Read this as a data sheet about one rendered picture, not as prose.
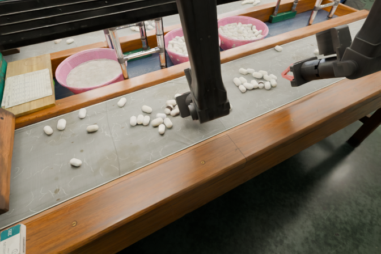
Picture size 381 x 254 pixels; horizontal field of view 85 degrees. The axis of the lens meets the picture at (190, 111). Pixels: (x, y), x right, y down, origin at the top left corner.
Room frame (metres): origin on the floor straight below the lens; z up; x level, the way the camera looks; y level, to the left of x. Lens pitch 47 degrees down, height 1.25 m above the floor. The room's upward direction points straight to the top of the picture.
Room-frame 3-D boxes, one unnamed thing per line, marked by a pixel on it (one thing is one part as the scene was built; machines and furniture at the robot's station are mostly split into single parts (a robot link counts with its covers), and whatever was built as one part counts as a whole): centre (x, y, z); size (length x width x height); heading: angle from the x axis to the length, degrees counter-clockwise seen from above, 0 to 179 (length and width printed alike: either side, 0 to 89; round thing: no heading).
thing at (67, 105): (0.82, -0.23, 0.71); 1.81 x 0.05 x 0.11; 117
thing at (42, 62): (0.58, 0.58, 0.77); 0.33 x 0.15 x 0.01; 27
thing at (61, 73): (0.68, 0.39, 0.72); 0.27 x 0.27 x 0.10
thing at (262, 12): (1.11, -0.08, 0.71); 1.81 x 0.05 x 0.11; 117
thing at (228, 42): (1.01, -0.25, 0.72); 0.27 x 0.27 x 0.10
